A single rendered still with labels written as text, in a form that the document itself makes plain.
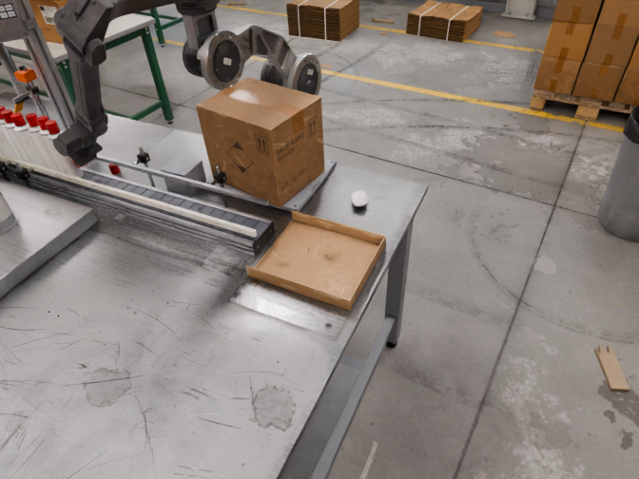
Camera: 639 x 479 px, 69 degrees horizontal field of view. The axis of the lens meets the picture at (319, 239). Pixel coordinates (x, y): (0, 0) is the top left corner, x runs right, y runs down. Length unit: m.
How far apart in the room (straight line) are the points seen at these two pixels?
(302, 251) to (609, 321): 1.60
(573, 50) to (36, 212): 3.47
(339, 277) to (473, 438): 0.96
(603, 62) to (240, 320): 3.33
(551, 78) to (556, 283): 1.91
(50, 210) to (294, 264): 0.80
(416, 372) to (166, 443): 1.26
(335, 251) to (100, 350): 0.65
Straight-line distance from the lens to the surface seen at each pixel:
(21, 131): 1.83
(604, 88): 4.05
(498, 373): 2.15
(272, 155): 1.36
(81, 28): 1.19
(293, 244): 1.35
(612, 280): 2.71
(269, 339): 1.14
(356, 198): 1.46
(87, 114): 1.47
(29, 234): 1.61
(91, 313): 1.34
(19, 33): 1.79
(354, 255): 1.31
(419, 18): 5.45
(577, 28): 3.93
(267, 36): 1.96
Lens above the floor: 1.74
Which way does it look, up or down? 42 degrees down
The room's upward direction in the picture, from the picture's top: 3 degrees counter-clockwise
